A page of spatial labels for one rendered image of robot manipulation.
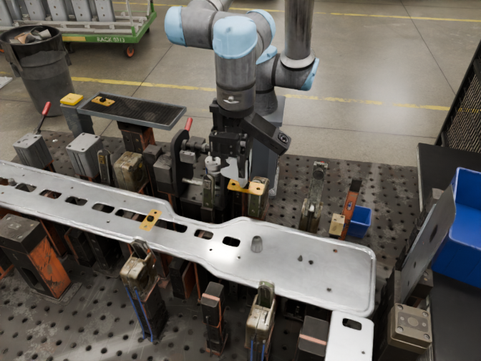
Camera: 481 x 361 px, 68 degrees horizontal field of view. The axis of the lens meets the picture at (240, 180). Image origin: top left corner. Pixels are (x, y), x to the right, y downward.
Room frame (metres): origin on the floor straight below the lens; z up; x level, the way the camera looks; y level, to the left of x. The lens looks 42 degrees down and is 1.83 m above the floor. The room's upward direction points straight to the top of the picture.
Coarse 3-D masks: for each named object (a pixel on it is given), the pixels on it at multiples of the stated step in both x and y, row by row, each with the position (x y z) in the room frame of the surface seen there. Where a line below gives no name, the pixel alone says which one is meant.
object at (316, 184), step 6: (318, 162) 0.76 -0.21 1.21; (318, 168) 0.74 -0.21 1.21; (324, 168) 0.73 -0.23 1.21; (312, 174) 0.74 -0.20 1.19; (318, 174) 0.71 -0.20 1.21; (324, 174) 0.73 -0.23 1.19; (312, 180) 0.73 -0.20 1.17; (318, 180) 0.74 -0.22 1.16; (312, 186) 0.73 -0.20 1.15; (318, 186) 0.74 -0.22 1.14; (312, 192) 0.74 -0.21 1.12; (318, 192) 0.73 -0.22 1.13; (312, 198) 0.73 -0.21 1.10; (318, 198) 0.72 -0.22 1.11; (306, 204) 0.72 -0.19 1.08; (318, 204) 0.72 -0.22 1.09; (306, 210) 0.72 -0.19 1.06
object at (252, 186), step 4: (232, 180) 0.64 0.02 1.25; (236, 180) 0.64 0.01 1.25; (228, 184) 0.63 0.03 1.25; (236, 184) 0.63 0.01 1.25; (248, 184) 0.62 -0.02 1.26; (252, 184) 0.63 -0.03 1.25; (256, 184) 0.63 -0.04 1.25; (260, 184) 0.63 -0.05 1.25; (228, 188) 0.61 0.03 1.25; (232, 188) 0.61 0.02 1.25; (236, 188) 0.61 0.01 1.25; (240, 188) 0.61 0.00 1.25; (244, 188) 0.61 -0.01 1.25; (248, 188) 0.61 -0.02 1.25; (252, 188) 0.61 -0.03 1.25; (260, 188) 0.62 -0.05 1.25; (244, 192) 0.60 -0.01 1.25; (248, 192) 0.60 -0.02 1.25; (252, 192) 0.60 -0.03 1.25; (256, 192) 0.60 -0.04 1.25; (260, 192) 0.60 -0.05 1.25
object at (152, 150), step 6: (144, 150) 0.96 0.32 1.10; (150, 150) 0.96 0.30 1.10; (156, 150) 0.96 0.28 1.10; (144, 156) 0.96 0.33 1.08; (150, 156) 0.95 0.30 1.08; (156, 156) 0.95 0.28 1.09; (150, 162) 0.95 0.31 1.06; (150, 168) 0.96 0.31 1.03; (150, 174) 0.96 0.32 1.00; (156, 186) 0.95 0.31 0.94; (156, 192) 0.95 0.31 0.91
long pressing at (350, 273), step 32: (0, 160) 1.03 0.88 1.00; (0, 192) 0.86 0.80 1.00; (32, 192) 0.86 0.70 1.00; (64, 192) 0.86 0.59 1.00; (96, 192) 0.86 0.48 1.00; (128, 192) 0.86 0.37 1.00; (64, 224) 0.73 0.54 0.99; (96, 224) 0.72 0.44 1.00; (128, 224) 0.72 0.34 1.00; (192, 224) 0.72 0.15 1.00; (224, 224) 0.72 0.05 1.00; (256, 224) 0.72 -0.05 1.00; (192, 256) 0.60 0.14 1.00; (224, 256) 0.60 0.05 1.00; (256, 256) 0.60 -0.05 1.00; (288, 256) 0.60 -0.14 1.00; (320, 256) 0.60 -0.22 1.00; (352, 256) 0.60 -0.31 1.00; (256, 288) 0.51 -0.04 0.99; (288, 288) 0.50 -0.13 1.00; (320, 288) 0.50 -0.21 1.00; (352, 288) 0.50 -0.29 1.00
